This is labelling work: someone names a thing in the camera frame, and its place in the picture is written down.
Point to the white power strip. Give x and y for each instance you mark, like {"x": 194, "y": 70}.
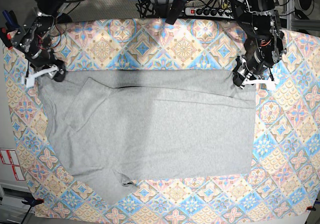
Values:
{"x": 208, "y": 12}

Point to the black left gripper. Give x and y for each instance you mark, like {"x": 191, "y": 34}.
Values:
{"x": 255, "y": 62}

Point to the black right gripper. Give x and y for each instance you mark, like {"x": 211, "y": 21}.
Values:
{"x": 43, "y": 59}

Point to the grey T-shirt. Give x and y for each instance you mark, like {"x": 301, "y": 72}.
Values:
{"x": 109, "y": 128}

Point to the black orange corner clamp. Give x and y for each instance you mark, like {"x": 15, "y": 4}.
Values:
{"x": 32, "y": 202}

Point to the patterned tablecloth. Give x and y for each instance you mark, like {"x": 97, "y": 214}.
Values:
{"x": 284, "y": 179}

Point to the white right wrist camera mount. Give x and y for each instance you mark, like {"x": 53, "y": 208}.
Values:
{"x": 29, "y": 81}

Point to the black orange table clamp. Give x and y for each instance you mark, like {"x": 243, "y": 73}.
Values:
{"x": 4, "y": 31}

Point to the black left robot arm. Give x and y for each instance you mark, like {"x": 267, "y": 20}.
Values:
{"x": 265, "y": 43}

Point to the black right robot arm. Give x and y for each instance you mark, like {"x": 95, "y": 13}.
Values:
{"x": 34, "y": 39}

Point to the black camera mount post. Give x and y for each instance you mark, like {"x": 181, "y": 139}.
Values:
{"x": 176, "y": 8}

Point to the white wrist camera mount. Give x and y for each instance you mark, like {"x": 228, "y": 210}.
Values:
{"x": 29, "y": 81}
{"x": 253, "y": 79}

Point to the red white label stickers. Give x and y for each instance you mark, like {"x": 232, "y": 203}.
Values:
{"x": 9, "y": 157}

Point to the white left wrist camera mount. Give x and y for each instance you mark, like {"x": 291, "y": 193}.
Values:
{"x": 253, "y": 79}

